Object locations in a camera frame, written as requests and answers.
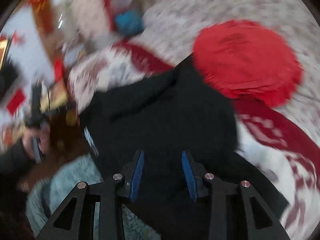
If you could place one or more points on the dark sleeve forearm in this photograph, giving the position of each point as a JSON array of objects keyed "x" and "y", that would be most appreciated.
[{"x": 15, "y": 163}]

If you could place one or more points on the black pants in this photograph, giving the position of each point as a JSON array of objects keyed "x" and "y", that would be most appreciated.
[{"x": 165, "y": 115}]

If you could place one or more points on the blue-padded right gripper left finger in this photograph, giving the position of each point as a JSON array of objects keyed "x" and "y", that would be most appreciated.
[{"x": 132, "y": 173}]

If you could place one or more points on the red and white fleece blanket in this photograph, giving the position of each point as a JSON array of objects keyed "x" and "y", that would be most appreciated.
[{"x": 269, "y": 141}]

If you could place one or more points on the red heart-shaped ruffled pillow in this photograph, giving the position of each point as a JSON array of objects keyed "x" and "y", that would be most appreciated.
[{"x": 244, "y": 59}]

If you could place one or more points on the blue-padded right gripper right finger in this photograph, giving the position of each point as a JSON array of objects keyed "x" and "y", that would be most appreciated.
[{"x": 193, "y": 173}]

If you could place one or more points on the grey-green fuzzy garment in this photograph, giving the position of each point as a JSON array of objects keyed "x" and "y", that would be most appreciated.
[{"x": 48, "y": 194}]

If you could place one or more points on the floral bed sheet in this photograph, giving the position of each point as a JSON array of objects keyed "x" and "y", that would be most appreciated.
[{"x": 171, "y": 26}]

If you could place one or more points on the blue plastic bag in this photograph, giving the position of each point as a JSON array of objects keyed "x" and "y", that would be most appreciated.
[{"x": 129, "y": 23}]

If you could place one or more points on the person's left hand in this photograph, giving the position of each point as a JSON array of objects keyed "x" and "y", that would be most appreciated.
[{"x": 36, "y": 142}]

